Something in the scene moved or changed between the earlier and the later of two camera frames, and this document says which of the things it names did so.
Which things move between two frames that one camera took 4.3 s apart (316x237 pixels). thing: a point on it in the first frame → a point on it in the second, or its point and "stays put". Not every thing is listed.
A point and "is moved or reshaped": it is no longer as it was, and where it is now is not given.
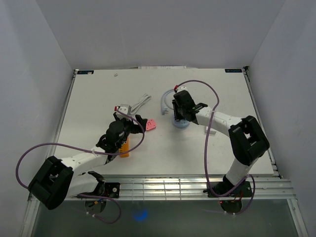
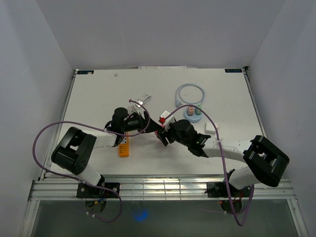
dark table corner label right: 233,70 stays put
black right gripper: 177,116 → 162,134
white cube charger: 212,131 stays put
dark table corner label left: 85,72 stays put
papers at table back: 161,67 stays put
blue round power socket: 180,124 is moved or reshaped
